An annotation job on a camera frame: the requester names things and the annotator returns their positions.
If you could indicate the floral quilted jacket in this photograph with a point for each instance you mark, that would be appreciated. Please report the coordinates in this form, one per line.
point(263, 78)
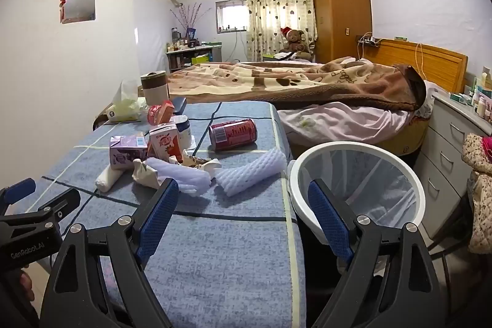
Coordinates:
point(480, 197)

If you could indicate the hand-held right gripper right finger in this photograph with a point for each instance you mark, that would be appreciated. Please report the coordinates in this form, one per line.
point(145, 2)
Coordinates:
point(330, 224)

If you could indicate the wooden headboard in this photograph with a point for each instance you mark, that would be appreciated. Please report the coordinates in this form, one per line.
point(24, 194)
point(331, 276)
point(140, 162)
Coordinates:
point(442, 66)

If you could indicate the red and white drink carton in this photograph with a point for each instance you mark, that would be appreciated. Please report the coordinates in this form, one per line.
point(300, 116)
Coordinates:
point(165, 143)

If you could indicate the brown and white wrapper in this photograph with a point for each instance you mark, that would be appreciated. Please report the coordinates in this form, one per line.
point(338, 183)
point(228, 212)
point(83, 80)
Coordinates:
point(200, 161)

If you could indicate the blue plaid tablecloth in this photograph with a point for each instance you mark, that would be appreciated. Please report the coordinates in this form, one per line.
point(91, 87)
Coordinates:
point(230, 255)

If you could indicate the purple milk carton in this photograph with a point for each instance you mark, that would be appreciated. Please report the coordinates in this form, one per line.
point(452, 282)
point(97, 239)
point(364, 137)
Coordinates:
point(127, 155)

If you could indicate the red drink can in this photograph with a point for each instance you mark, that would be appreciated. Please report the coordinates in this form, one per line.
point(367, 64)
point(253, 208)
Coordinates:
point(234, 134)

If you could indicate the black chair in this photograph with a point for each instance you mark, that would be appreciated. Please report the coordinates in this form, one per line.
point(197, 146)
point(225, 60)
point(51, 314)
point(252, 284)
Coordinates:
point(446, 262)

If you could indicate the teddy bear with red hat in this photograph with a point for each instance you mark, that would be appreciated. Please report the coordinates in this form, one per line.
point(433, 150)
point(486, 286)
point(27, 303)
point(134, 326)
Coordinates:
point(295, 39)

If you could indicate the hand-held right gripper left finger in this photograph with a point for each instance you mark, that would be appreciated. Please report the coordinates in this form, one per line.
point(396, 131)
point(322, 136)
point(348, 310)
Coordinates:
point(157, 220)

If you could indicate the white power strip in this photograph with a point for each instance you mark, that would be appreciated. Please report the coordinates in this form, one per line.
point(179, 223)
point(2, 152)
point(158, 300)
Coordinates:
point(371, 40)

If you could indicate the cream paper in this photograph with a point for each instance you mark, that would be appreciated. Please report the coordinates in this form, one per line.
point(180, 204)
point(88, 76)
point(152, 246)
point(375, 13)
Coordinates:
point(144, 172)

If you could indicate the white tissue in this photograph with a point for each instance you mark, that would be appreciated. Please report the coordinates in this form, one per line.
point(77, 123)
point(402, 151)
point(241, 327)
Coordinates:
point(109, 178)

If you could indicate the brown and white tumbler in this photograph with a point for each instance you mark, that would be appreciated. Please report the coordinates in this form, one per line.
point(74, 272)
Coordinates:
point(153, 91)

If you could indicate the yellow tissue pack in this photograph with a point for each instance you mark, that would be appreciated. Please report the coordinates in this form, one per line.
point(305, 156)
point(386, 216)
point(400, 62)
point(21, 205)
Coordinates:
point(123, 111)

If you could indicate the grey drawer cabinet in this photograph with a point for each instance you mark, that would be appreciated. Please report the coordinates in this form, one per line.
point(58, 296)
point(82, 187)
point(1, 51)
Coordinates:
point(442, 143)

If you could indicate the dark blue glasses case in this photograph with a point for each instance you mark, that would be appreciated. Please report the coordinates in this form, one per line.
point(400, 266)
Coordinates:
point(178, 105)

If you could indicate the white foam fruit net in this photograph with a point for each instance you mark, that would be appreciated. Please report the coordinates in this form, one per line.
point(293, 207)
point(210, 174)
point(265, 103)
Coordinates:
point(250, 174)
point(180, 174)

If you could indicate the red hanging ornament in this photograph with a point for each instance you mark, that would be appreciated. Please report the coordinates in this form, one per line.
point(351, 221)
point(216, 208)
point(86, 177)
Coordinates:
point(62, 1)

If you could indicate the small white bottle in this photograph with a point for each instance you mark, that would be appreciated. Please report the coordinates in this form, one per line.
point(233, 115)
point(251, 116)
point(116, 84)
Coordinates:
point(184, 130)

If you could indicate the pink bed sheet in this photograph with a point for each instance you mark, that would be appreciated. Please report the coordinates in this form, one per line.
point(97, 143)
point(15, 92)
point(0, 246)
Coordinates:
point(346, 120)

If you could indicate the small window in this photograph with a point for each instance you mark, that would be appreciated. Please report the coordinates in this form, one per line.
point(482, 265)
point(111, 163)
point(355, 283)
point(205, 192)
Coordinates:
point(230, 16)

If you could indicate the white round waste bin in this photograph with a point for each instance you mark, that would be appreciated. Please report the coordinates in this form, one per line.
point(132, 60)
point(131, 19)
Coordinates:
point(299, 166)

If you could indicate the red plaid cloth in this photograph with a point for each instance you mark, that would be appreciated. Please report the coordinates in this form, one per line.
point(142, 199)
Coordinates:
point(487, 147)

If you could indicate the shiny foil wall sheet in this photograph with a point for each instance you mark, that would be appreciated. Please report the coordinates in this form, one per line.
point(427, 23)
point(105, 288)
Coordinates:
point(80, 3)

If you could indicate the wooden wardrobe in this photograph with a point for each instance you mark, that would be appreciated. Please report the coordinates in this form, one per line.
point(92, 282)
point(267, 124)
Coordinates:
point(338, 5)

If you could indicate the person's left hand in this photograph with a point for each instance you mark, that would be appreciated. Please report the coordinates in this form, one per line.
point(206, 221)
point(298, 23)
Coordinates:
point(26, 282)

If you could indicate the brown printed blanket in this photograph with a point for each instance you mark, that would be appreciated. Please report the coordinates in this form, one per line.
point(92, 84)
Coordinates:
point(288, 82)

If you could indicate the group of medicine boxes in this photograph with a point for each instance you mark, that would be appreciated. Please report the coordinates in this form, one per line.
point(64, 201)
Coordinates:
point(478, 97)

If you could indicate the vase of purple branches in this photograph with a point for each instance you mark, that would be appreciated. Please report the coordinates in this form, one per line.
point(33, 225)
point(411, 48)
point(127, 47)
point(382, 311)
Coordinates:
point(190, 18)

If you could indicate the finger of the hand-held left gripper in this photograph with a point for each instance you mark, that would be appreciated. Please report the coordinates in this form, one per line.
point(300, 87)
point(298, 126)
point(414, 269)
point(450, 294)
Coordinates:
point(17, 189)
point(57, 205)

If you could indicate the patterned curtain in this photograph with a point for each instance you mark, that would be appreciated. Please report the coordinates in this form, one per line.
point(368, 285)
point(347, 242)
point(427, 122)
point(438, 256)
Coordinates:
point(269, 5)

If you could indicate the cluttered desk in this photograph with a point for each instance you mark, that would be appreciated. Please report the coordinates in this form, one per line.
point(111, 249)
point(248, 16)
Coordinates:
point(192, 57)

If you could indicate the clear bottle with red label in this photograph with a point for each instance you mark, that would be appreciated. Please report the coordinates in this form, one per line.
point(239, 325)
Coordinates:
point(154, 114)

